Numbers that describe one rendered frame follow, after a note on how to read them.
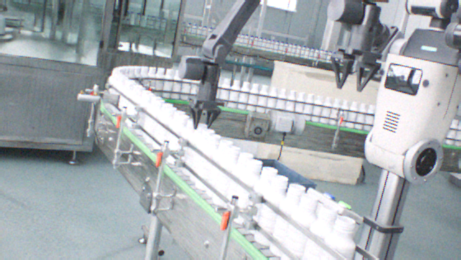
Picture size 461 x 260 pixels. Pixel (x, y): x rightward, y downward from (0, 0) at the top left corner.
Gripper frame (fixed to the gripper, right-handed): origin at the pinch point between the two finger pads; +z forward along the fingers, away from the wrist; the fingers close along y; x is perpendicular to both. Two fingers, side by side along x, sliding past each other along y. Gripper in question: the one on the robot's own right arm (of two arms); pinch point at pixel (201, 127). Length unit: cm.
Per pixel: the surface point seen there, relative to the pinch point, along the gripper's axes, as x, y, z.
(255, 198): 46.9, 6.3, 4.6
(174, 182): 0.8, 6.3, 18.0
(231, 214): 47.1, 11.9, 8.3
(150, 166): -21.1, 6.3, 20.6
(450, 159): -79, -225, 28
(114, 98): -79, 5, 9
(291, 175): -26, -59, 24
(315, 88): -301, -276, 21
